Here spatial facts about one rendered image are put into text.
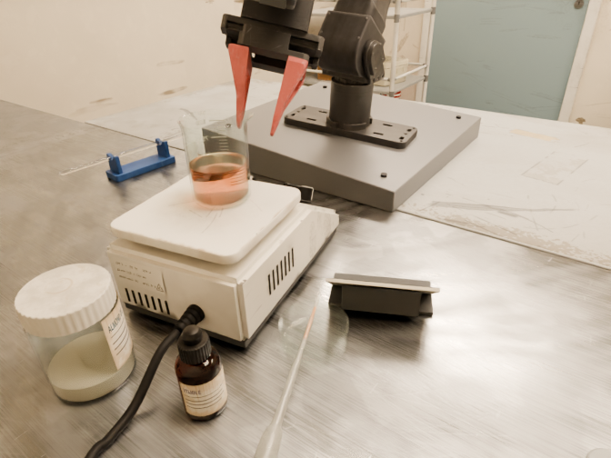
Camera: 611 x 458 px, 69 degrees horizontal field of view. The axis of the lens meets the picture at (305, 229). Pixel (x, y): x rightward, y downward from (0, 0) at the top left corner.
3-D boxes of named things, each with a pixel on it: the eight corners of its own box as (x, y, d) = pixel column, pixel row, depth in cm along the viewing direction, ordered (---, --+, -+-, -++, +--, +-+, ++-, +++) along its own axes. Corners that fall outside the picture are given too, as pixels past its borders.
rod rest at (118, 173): (165, 157, 72) (160, 135, 70) (176, 162, 70) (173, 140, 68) (105, 177, 65) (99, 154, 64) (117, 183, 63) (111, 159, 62)
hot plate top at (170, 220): (196, 177, 45) (195, 169, 44) (305, 197, 40) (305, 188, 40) (105, 234, 35) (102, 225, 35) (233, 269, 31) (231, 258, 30)
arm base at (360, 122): (412, 94, 58) (427, 81, 63) (281, 71, 66) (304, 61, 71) (403, 150, 62) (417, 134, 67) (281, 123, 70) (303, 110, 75)
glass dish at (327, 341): (317, 310, 39) (317, 290, 38) (363, 344, 35) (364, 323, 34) (265, 339, 36) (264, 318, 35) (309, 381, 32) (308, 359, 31)
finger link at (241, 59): (285, 133, 44) (305, 37, 43) (213, 116, 43) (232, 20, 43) (284, 143, 50) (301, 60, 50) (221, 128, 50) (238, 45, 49)
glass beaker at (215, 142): (189, 219, 36) (172, 122, 32) (193, 191, 41) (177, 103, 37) (263, 212, 37) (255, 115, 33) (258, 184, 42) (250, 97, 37)
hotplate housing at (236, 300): (241, 212, 55) (234, 150, 51) (340, 233, 50) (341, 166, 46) (101, 327, 38) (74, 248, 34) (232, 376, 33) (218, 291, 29)
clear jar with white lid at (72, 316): (46, 417, 30) (3, 329, 26) (56, 355, 35) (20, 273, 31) (139, 390, 32) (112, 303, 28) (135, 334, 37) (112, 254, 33)
